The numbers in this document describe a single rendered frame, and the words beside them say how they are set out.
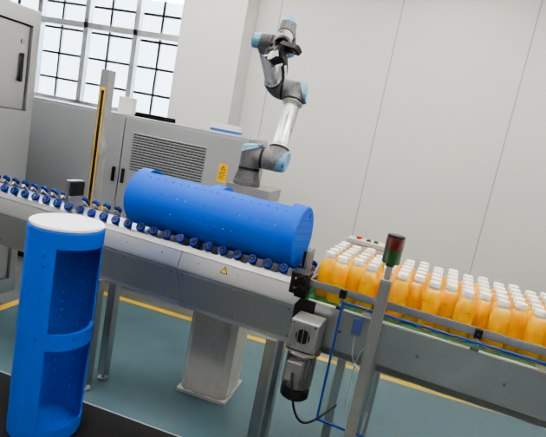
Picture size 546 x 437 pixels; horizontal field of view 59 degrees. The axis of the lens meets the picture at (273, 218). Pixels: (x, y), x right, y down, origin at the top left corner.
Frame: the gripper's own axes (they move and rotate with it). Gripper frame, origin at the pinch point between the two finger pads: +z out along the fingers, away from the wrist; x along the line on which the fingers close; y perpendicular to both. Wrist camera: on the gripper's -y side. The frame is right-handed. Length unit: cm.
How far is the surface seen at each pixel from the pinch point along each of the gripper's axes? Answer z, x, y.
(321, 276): 76, -44, -20
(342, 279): 77, -44, -30
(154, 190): 49, -13, 58
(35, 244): 99, 25, 63
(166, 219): 60, -22, 53
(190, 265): 77, -36, 42
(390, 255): 78, -21, -55
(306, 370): 113, -49, -20
